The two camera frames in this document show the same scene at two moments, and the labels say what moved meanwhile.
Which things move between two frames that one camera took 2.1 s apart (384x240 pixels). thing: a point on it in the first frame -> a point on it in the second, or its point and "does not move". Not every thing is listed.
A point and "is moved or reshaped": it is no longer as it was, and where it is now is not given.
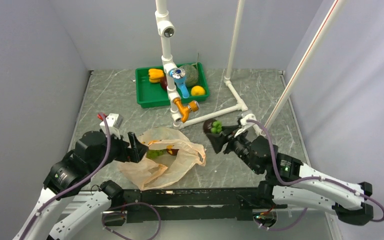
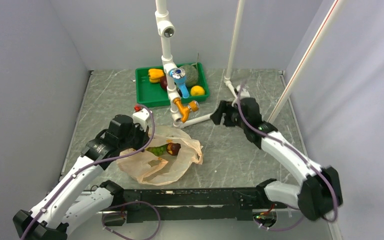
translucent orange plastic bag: x=170 y=155 does not move
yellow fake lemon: x=197 y=91 does not move
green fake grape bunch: x=217 y=126 -> x=159 y=151
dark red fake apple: x=172 y=151 is moved or reshaped
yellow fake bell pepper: x=155 y=74 does not move
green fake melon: x=191 y=74 does not move
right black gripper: x=218 y=139 -> x=222 y=108
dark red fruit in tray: x=163 y=82 does not move
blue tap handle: x=178 y=74 does not move
